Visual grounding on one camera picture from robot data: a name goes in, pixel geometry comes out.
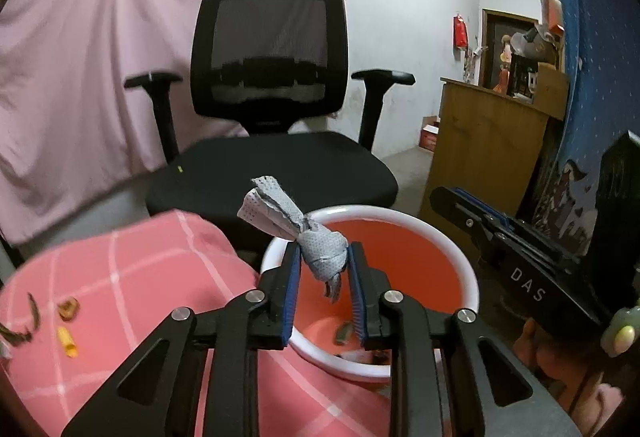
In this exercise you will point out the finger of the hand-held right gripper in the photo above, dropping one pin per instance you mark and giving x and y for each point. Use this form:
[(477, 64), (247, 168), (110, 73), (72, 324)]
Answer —
[(457, 212)]

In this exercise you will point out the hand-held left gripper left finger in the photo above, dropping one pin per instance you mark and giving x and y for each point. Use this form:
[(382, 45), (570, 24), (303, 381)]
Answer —
[(292, 297)]

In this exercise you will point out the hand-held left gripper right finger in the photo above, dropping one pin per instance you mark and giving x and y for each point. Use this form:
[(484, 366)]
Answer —
[(357, 292)]

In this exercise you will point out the blue snack wrapper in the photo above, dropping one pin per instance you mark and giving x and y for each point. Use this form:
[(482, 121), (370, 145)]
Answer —
[(320, 252)]

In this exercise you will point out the red basin with white rim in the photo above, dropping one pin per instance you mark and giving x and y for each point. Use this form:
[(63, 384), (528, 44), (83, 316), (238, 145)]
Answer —
[(400, 247)]

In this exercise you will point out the person's right hand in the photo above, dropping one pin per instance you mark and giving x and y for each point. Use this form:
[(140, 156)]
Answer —
[(532, 342)]

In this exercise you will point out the wooden cabinet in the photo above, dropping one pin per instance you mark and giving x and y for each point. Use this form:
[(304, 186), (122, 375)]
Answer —
[(480, 142)]

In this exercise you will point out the red and white cardboard box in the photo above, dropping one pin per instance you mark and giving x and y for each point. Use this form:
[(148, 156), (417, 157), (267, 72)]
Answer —
[(430, 135)]

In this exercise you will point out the green and yellow toy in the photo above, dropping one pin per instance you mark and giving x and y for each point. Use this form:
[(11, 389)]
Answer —
[(620, 333)]

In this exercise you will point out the dark block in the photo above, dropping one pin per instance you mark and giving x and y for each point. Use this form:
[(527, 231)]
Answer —
[(617, 217)]

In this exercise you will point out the black mesh office chair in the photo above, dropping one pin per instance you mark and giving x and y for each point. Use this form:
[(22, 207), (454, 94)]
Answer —
[(280, 167)]

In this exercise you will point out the pink soft item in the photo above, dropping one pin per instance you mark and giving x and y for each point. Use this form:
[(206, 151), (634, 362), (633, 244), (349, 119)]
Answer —
[(607, 399)]

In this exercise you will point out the pink checked tablecloth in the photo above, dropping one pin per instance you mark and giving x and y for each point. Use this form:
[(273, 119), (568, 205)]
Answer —
[(150, 277)]

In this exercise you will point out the black box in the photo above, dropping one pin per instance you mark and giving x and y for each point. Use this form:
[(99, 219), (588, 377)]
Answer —
[(522, 77)]

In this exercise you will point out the figure picture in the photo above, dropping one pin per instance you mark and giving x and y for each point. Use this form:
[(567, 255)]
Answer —
[(504, 64)]

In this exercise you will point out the red hanging ornament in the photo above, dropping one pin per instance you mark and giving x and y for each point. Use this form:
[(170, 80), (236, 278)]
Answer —
[(459, 32)]

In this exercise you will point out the brown door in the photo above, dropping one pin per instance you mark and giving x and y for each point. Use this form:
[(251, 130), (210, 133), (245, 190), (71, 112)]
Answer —
[(492, 24)]

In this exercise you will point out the blue dotted cloth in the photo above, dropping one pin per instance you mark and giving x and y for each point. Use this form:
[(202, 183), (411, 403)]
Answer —
[(595, 67)]

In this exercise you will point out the orange box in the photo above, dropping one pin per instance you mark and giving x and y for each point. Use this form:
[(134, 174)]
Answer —
[(554, 12)]

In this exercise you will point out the brown round peel piece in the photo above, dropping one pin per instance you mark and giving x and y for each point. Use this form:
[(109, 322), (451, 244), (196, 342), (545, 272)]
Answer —
[(67, 308)]

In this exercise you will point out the yellow bottle cap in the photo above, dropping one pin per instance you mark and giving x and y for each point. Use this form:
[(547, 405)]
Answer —
[(67, 343)]

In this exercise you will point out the pink hanging sheet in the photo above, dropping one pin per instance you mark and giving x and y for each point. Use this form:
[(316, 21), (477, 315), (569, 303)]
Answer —
[(75, 67)]

